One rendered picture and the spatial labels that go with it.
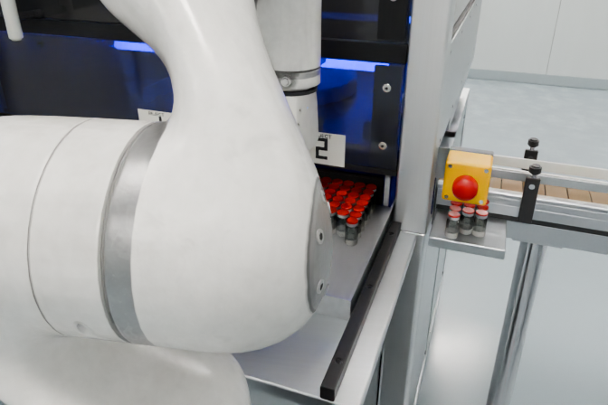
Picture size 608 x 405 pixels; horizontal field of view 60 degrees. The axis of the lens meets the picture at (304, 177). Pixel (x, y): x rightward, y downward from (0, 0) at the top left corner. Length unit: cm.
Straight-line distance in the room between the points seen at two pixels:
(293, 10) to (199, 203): 52
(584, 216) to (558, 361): 115
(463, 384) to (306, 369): 130
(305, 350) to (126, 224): 50
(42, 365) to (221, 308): 13
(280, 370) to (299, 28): 44
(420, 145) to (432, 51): 16
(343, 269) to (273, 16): 40
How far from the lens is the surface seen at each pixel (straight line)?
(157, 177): 24
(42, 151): 28
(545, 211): 104
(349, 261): 87
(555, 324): 230
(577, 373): 212
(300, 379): 68
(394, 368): 116
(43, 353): 33
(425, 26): 84
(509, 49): 552
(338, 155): 93
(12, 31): 115
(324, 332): 74
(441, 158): 96
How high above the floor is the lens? 138
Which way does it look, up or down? 26 degrees down
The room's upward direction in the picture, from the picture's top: straight up
